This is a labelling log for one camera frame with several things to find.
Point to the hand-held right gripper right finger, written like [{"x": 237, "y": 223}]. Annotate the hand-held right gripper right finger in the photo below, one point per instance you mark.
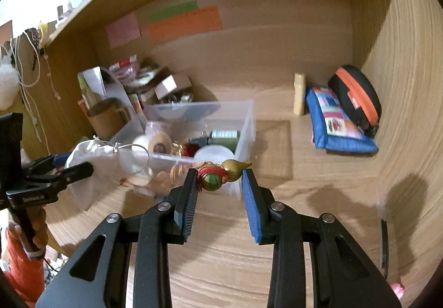
[{"x": 252, "y": 200}]

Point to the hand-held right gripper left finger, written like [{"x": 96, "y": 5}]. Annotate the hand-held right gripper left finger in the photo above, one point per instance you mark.
[{"x": 190, "y": 204}]

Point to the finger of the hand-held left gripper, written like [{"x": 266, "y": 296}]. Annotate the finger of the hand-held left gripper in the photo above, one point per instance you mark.
[
  {"x": 69, "y": 175},
  {"x": 52, "y": 161}
]

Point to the gold green gourd ornament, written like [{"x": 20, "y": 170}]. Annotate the gold green gourd ornament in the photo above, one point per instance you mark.
[{"x": 211, "y": 181}]

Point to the white round jar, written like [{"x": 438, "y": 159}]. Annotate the white round jar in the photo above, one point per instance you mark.
[{"x": 213, "y": 154}]

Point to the round tape roll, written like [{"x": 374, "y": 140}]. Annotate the round tape roll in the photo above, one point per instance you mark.
[{"x": 159, "y": 145}]

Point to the green spray bottle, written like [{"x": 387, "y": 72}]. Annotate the green spray bottle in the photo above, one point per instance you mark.
[{"x": 225, "y": 135}]

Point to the translucent plastic storage box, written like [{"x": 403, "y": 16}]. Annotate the translucent plastic storage box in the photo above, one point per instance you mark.
[{"x": 244, "y": 128}]

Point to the person's left forearm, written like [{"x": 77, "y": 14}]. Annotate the person's left forearm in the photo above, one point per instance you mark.
[{"x": 26, "y": 273}]

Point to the wooden desktop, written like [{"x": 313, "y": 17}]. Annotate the wooden desktop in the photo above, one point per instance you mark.
[{"x": 225, "y": 266}]

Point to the person's left hand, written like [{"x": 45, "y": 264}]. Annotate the person's left hand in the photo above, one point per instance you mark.
[{"x": 41, "y": 228}]

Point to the brown cup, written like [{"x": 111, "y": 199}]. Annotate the brown cup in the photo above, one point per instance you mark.
[{"x": 103, "y": 121}]

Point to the white fluffy ball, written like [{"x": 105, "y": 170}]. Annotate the white fluffy ball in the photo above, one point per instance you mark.
[{"x": 7, "y": 85}]

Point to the blue patchwork pouch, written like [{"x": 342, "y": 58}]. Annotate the blue patchwork pouch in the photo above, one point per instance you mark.
[{"x": 332, "y": 142}]

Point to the yellow tube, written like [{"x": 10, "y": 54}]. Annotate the yellow tube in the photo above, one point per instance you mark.
[{"x": 299, "y": 93}]

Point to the clear packet of pink items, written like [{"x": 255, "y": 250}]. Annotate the clear packet of pink items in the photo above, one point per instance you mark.
[{"x": 124, "y": 69}]

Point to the small white brown box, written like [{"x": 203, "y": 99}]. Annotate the small white brown box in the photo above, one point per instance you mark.
[{"x": 171, "y": 86}]

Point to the black thin stick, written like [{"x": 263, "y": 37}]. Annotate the black thin stick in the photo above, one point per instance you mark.
[{"x": 384, "y": 242}]

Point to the pink sticky note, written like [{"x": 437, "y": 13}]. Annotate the pink sticky note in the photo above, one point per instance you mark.
[{"x": 123, "y": 30}]

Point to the black case orange zipper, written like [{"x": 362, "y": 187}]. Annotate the black case orange zipper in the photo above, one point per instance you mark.
[{"x": 360, "y": 86}]

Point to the pink paw toy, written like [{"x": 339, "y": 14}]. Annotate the pink paw toy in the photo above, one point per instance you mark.
[{"x": 397, "y": 290}]

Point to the orange sticky note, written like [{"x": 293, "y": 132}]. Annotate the orange sticky note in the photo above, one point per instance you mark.
[{"x": 187, "y": 26}]

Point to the green sticky note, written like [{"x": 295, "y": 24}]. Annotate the green sticky note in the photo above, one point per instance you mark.
[{"x": 173, "y": 10}]

